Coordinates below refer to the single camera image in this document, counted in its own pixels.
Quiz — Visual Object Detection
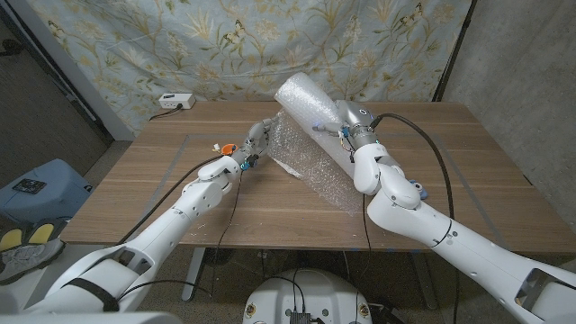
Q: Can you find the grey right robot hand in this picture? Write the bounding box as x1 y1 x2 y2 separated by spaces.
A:
312 99 379 149

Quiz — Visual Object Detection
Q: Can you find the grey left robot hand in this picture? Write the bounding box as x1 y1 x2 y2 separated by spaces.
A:
231 117 275 168

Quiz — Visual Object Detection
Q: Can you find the clear bubble wrap roll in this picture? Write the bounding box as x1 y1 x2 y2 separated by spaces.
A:
268 71 392 217

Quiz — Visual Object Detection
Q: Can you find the white power strip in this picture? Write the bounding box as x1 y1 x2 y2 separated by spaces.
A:
157 93 197 111

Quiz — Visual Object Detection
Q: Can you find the floral printed backdrop cloth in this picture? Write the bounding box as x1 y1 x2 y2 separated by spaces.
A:
26 0 473 136

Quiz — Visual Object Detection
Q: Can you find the black backdrop stand pole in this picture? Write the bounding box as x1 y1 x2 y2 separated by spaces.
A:
431 0 478 103

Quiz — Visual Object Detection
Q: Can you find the white table leg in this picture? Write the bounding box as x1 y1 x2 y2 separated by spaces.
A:
181 247 206 302
409 251 440 311

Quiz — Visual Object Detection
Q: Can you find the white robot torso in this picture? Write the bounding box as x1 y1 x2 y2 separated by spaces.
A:
242 268 374 324

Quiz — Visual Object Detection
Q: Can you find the blue plastic bin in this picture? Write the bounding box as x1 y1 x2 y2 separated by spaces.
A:
0 157 94 226

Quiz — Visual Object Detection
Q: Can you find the black shoe yellow insole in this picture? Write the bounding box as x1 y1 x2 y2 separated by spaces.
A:
0 227 24 253
26 219 68 247

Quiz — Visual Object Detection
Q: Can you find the grey sneaker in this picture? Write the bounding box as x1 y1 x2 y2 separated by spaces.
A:
0 238 67 287

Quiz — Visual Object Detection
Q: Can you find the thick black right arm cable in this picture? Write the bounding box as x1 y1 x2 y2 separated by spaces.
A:
369 112 463 324

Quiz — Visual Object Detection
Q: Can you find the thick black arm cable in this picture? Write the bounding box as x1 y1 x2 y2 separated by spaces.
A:
369 112 463 324
116 154 225 245

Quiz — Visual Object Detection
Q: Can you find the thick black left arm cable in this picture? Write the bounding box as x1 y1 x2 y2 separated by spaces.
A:
116 154 225 245

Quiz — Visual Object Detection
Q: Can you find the thin black left wrist cable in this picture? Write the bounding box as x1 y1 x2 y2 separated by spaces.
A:
115 169 244 302

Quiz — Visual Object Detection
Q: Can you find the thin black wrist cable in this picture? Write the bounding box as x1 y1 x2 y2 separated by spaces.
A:
355 193 374 312
115 169 244 302

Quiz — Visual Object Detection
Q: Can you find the black power strip cord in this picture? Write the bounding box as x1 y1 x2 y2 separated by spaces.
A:
148 103 184 122

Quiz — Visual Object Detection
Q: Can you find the blue toy camera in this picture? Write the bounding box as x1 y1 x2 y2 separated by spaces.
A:
408 179 429 201

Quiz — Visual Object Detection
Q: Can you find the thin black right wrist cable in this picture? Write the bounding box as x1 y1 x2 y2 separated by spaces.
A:
355 193 374 312

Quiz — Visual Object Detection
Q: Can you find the black torso cable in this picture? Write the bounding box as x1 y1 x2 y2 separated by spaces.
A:
269 268 308 312

